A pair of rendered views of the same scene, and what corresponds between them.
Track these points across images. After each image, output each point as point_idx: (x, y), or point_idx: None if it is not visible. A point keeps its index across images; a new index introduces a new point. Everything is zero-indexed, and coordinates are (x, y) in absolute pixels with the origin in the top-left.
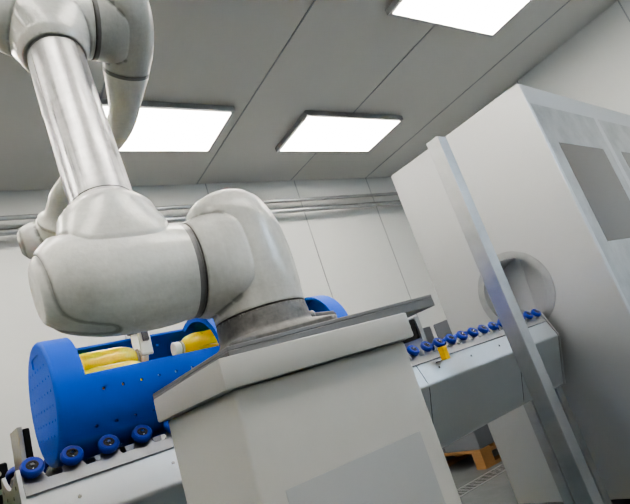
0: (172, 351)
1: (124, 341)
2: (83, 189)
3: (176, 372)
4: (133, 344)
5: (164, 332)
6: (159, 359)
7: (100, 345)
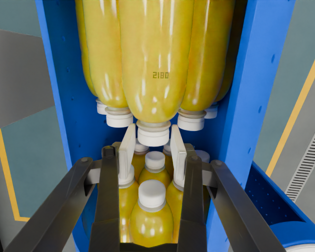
0: (158, 186)
1: (221, 143)
2: None
3: (75, 123)
4: (175, 140)
5: (207, 240)
6: (56, 109)
7: (236, 68)
